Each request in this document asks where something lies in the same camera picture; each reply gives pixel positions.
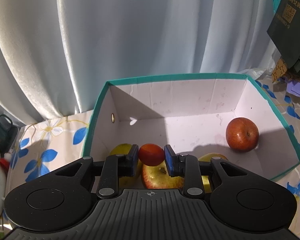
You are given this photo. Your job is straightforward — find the small red cherry tomato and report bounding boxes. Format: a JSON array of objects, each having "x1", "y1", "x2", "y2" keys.
[{"x1": 138, "y1": 144, "x2": 165, "y2": 166}]

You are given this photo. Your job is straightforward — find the yellow green pear right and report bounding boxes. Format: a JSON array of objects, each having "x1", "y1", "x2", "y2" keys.
[{"x1": 198, "y1": 152, "x2": 229, "y2": 194}]

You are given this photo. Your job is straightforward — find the yellow green pear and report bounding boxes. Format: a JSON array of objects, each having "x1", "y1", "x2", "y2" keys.
[
  {"x1": 198, "y1": 152, "x2": 229, "y2": 194},
  {"x1": 110, "y1": 144, "x2": 142, "y2": 189}
]

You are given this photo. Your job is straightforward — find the yellow green pear left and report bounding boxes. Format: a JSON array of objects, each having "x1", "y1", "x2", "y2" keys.
[{"x1": 110, "y1": 144, "x2": 142, "y2": 189}]

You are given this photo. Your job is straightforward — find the red yellow apple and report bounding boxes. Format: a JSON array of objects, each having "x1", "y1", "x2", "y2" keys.
[{"x1": 141, "y1": 161, "x2": 184, "y2": 190}]

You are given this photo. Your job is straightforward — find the teal cardboard box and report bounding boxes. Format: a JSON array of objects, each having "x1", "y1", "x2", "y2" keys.
[{"x1": 82, "y1": 73, "x2": 300, "y2": 179}]

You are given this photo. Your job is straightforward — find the large red apple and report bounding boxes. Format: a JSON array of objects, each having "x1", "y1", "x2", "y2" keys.
[{"x1": 225, "y1": 117, "x2": 259, "y2": 152}]

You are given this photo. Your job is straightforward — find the red white small toy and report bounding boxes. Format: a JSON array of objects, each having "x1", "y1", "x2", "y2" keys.
[{"x1": 0, "y1": 152, "x2": 12, "y2": 174}]

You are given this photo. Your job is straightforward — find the dark green mug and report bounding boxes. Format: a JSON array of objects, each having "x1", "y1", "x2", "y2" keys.
[{"x1": 0, "y1": 114, "x2": 19, "y2": 156}]

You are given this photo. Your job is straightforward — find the purple paper box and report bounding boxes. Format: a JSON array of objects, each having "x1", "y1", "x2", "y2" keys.
[{"x1": 286, "y1": 79, "x2": 300, "y2": 97}]

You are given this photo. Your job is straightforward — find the white curtain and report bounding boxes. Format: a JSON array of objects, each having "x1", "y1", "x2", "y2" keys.
[{"x1": 0, "y1": 0, "x2": 278, "y2": 124}]

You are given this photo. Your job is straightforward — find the dark green hanging bag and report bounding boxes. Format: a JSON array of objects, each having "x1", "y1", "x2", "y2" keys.
[{"x1": 267, "y1": 0, "x2": 300, "y2": 77}]

